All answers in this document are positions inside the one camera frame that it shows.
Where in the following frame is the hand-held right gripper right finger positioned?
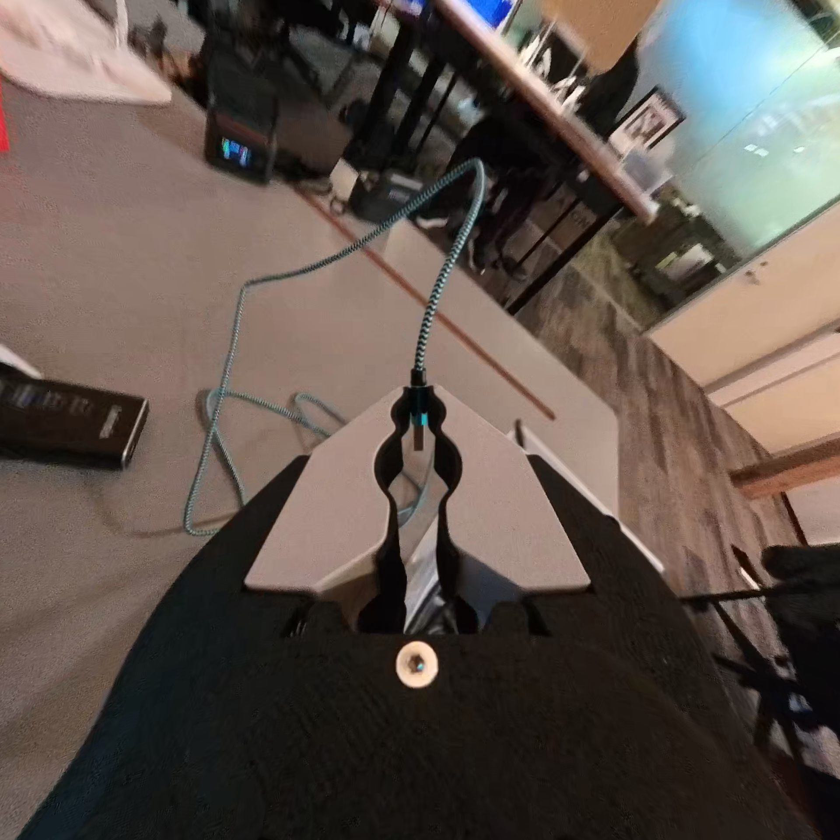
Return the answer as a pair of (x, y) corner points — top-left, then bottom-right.
(428, 385), (592, 635)

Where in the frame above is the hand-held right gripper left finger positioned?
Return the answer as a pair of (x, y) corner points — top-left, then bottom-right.
(243, 386), (409, 634)

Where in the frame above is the teal braided usb cable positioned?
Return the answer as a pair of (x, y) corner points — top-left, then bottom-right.
(182, 157), (488, 538)

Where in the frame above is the black usb hub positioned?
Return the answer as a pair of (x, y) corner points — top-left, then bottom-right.
(0, 361), (151, 470)

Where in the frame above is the wooden board on white arm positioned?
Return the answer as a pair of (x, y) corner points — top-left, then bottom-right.
(541, 0), (665, 74)

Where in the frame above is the white door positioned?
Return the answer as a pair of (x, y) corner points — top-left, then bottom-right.
(646, 210), (840, 389)
(705, 335), (840, 455)

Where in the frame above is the black office chair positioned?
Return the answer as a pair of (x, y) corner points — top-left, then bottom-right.
(679, 541), (840, 778)

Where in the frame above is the small clear box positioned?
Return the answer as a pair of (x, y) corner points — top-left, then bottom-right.
(620, 150), (665, 196)

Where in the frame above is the black device with display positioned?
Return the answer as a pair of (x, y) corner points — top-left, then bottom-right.
(205, 105), (280, 185)

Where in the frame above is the wooden desk with black legs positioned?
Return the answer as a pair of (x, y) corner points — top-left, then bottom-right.
(344, 0), (463, 173)
(433, 0), (660, 316)

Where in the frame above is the framed tag sign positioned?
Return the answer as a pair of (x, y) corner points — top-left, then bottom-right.
(607, 85), (686, 160)

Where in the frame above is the glass office partition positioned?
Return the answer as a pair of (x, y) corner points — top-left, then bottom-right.
(558, 0), (840, 329)

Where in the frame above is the small blue bin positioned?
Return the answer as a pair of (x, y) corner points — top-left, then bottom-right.
(459, 0), (521, 28)

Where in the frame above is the instruction board on white stand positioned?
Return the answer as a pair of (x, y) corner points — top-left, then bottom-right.
(0, 0), (173, 107)

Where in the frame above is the wooden post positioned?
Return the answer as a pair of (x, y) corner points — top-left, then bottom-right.
(728, 438), (840, 501)

